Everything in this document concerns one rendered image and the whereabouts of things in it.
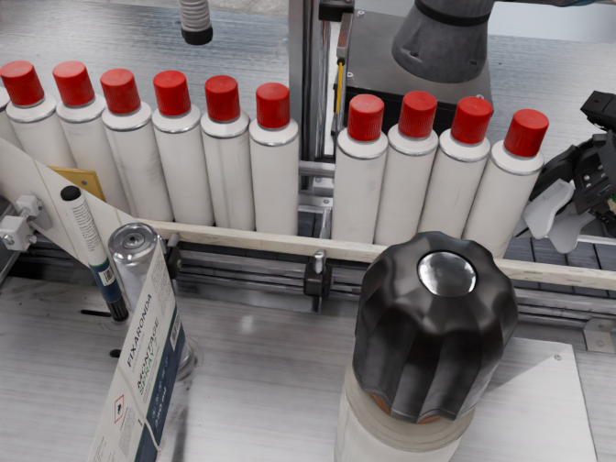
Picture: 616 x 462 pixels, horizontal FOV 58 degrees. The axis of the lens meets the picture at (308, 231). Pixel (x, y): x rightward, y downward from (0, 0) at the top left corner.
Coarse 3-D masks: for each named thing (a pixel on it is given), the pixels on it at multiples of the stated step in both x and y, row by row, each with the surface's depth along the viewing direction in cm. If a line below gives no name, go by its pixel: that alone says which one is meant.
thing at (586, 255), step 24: (312, 216) 71; (168, 240) 68; (528, 240) 69; (336, 264) 66; (360, 264) 66; (552, 264) 66; (576, 264) 66; (600, 264) 66; (528, 288) 64; (552, 288) 64; (576, 288) 64
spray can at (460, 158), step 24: (456, 120) 53; (480, 120) 52; (456, 144) 55; (480, 144) 55; (432, 168) 59; (456, 168) 55; (480, 168) 56; (432, 192) 60; (456, 192) 58; (432, 216) 61; (456, 216) 60
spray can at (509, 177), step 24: (528, 120) 51; (504, 144) 54; (528, 144) 52; (504, 168) 54; (528, 168) 53; (480, 192) 58; (504, 192) 55; (528, 192) 56; (480, 216) 59; (504, 216) 58; (480, 240) 61; (504, 240) 61
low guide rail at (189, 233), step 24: (192, 240) 65; (216, 240) 65; (240, 240) 64; (264, 240) 63; (288, 240) 63; (312, 240) 63; (336, 240) 64; (504, 264) 62; (528, 264) 62; (600, 288) 62
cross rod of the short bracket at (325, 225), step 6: (324, 210) 67; (330, 210) 67; (324, 216) 67; (330, 216) 67; (324, 222) 66; (330, 222) 66; (324, 228) 65; (330, 228) 66; (324, 234) 65; (324, 252) 63; (324, 258) 62; (324, 264) 62
